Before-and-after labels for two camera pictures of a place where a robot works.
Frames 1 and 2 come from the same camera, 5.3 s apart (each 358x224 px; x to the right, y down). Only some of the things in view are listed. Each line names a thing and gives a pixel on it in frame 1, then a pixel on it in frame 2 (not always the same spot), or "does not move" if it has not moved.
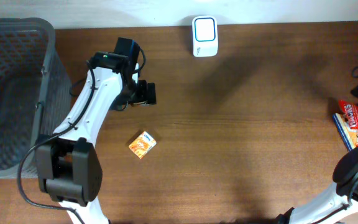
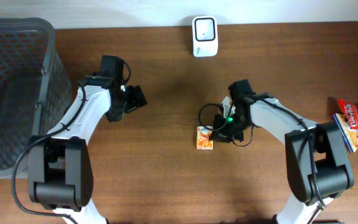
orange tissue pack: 142,145 -> 204,140
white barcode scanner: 205,42 does not move
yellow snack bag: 354,137 does not move
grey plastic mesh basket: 25,93 does not move
